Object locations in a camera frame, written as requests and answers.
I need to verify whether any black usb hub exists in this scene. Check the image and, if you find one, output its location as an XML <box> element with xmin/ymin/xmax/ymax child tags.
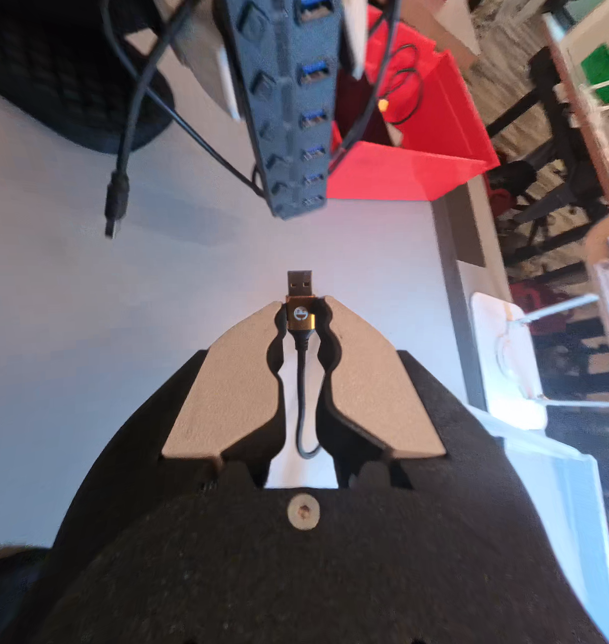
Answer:
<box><xmin>226</xmin><ymin>0</ymin><xmax>345</xmax><ymax>220</ymax></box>

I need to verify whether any red bag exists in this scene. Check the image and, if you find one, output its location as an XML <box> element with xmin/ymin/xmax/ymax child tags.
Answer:
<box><xmin>508</xmin><ymin>279</ymin><xmax>554</xmax><ymax>335</ymax></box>

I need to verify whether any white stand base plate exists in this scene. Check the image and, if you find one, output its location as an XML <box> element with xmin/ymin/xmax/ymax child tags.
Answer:
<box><xmin>470</xmin><ymin>292</ymin><xmax>548</xmax><ymax>431</ymax></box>

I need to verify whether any clear plastic bin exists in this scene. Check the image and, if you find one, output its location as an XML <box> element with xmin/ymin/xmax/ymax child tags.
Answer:
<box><xmin>465</xmin><ymin>402</ymin><xmax>609</xmax><ymax>644</ymax></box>

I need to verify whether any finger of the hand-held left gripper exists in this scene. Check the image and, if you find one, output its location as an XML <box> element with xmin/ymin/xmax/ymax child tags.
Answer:
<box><xmin>342</xmin><ymin>0</ymin><xmax>369</xmax><ymax>79</ymax></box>
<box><xmin>176</xmin><ymin>0</ymin><xmax>242</xmax><ymax>120</ymax></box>

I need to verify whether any wooden table with black legs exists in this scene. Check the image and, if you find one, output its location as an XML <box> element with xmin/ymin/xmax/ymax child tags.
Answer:
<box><xmin>486</xmin><ymin>12</ymin><xmax>609</xmax><ymax>267</ymax></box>

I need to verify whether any orange usb cable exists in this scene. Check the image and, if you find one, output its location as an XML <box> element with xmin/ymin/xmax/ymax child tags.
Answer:
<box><xmin>286</xmin><ymin>271</ymin><xmax>324</xmax><ymax>460</ymax></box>

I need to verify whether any black seat cushion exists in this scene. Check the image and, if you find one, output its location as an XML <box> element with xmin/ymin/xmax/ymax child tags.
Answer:
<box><xmin>0</xmin><ymin>0</ymin><xmax>176</xmax><ymax>154</ymax></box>

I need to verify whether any black cable with orange plug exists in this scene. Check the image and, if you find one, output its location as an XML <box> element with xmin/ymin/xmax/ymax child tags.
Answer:
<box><xmin>377</xmin><ymin>43</ymin><xmax>426</xmax><ymax>126</ymax></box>

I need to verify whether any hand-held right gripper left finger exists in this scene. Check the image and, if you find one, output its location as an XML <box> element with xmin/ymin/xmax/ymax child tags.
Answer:
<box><xmin>162</xmin><ymin>301</ymin><xmax>287</xmax><ymax>461</ymax></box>

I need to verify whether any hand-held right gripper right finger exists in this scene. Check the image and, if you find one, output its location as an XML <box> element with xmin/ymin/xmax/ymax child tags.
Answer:
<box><xmin>317</xmin><ymin>297</ymin><xmax>446</xmax><ymax>460</ymax></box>

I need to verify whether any black hub cable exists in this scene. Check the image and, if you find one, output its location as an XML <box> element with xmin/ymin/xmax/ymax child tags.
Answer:
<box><xmin>100</xmin><ymin>0</ymin><xmax>403</xmax><ymax>239</ymax></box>

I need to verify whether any green box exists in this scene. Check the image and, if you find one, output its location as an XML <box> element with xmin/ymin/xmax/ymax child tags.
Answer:
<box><xmin>580</xmin><ymin>44</ymin><xmax>609</xmax><ymax>104</ymax></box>

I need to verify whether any red plastic bin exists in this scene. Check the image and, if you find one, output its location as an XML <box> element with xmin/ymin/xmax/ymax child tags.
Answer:
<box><xmin>327</xmin><ymin>5</ymin><xmax>501</xmax><ymax>202</ymax></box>

